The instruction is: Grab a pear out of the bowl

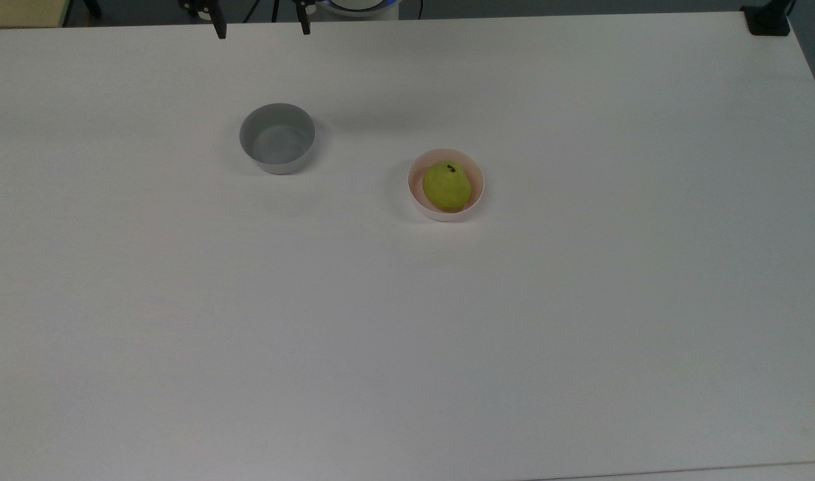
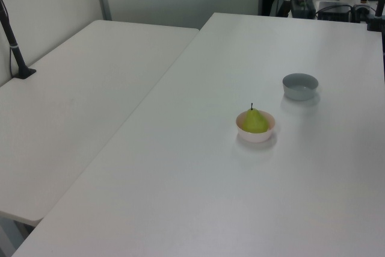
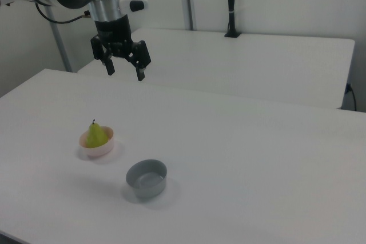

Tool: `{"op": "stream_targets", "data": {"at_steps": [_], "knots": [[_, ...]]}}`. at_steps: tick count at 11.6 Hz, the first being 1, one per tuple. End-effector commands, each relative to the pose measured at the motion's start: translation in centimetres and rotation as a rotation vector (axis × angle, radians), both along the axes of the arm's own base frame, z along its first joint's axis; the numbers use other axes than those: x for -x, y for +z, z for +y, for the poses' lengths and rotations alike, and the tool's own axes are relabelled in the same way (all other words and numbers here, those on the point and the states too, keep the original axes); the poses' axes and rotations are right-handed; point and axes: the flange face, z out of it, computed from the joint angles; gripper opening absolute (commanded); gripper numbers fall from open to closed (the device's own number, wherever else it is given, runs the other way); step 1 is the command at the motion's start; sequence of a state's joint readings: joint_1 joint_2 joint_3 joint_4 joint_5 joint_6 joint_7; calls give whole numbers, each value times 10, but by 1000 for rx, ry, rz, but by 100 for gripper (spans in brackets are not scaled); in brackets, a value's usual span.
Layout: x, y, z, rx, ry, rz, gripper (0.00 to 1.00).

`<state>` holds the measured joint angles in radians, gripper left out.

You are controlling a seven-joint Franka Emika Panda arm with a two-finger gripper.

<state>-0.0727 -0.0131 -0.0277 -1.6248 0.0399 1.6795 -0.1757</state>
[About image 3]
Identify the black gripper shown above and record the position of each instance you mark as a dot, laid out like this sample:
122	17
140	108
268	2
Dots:
114	31

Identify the green yellow pear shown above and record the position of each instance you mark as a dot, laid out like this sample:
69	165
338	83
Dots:
95	138

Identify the pink plastic bowl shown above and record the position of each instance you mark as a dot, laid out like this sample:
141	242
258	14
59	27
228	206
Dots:
100	152

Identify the grey plastic bowl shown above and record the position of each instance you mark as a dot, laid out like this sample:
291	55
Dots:
148	189

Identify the white side table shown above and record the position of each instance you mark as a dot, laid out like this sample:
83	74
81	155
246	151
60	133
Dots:
228	64

